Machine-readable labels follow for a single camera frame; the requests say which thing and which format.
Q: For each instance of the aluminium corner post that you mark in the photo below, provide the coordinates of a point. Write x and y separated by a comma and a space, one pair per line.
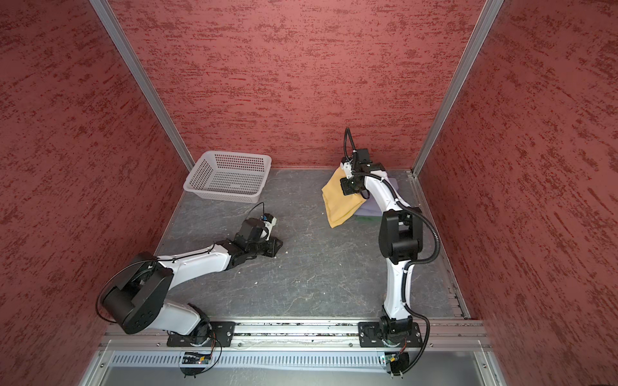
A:
113, 28
476, 40

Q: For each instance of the left aluminium corner post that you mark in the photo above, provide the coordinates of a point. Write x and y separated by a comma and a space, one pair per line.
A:
113, 28

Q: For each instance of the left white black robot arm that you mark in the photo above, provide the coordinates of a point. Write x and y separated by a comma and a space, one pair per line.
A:
135, 298

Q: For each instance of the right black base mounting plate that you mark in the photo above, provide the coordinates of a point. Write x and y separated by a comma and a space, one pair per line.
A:
397, 333

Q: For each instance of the right small circuit board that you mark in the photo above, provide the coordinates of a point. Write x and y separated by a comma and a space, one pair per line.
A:
395, 363

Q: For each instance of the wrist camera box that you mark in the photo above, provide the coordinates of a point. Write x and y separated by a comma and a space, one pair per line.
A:
346, 166
269, 222

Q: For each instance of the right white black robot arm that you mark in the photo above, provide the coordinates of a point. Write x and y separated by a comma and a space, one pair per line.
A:
400, 240

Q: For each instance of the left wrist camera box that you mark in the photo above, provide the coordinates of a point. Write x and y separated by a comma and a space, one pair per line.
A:
269, 222

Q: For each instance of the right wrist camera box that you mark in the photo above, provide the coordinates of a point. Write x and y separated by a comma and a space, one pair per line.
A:
346, 166

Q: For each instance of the small circuit board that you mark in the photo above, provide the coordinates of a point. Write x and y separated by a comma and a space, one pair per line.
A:
196, 359
395, 363

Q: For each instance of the left small circuit board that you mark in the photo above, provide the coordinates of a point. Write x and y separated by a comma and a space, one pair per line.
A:
196, 359

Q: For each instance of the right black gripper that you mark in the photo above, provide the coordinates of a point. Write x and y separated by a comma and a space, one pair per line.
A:
348, 190

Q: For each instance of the aluminium front rail frame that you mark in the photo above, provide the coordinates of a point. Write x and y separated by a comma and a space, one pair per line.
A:
295, 344

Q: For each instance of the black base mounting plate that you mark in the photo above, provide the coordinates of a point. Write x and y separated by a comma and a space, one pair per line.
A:
205, 335
397, 333

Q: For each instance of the yellow skirt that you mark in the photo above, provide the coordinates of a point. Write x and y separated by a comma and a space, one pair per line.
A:
338, 207

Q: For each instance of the lavender skirt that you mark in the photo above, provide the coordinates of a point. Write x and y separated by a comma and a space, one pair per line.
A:
376, 205

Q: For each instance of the green skirt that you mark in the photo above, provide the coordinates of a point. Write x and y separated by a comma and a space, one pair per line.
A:
367, 219

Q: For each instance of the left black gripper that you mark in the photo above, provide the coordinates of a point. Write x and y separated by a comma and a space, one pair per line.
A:
273, 248

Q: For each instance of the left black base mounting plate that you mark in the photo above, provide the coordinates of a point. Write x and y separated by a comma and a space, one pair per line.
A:
205, 335

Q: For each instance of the white plastic laundry basket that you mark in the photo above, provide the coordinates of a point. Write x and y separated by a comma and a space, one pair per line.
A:
229, 176

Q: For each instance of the right aluminium corner post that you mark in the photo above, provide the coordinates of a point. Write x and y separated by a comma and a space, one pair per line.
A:
476, 40

